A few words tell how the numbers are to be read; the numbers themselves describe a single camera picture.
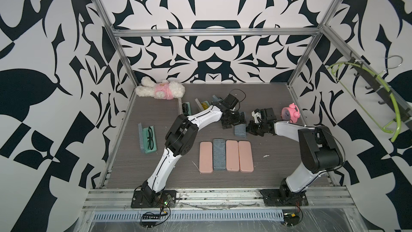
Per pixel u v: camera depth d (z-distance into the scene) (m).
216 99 1.01
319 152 0.48
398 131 0.52
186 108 1.05
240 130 0.93
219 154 0.85
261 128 0.82
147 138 0.93
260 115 0.83
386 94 0.55
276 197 0.74
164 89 1.05
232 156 0.85
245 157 0.85
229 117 0.83
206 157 0.83
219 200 0.74
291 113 0.93
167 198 0.73
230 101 0.80
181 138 0.57
